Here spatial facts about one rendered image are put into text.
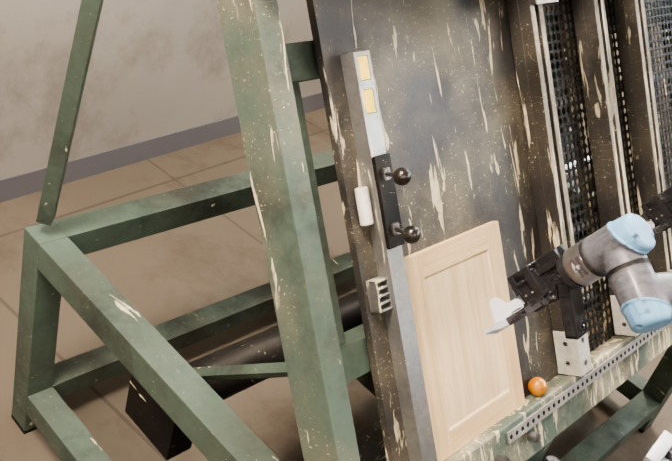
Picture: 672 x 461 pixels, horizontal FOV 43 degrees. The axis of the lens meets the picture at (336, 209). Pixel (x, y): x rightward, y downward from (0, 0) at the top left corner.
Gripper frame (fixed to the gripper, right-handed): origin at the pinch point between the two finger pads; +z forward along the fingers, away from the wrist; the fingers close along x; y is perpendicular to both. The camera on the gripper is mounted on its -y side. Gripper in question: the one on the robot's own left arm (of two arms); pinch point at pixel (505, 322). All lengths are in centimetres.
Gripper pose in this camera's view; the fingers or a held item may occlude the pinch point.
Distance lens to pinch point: 172.1
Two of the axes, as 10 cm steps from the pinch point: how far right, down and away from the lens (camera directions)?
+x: -6.4, 2.6, -7.2
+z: -5.6, 4.9, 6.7
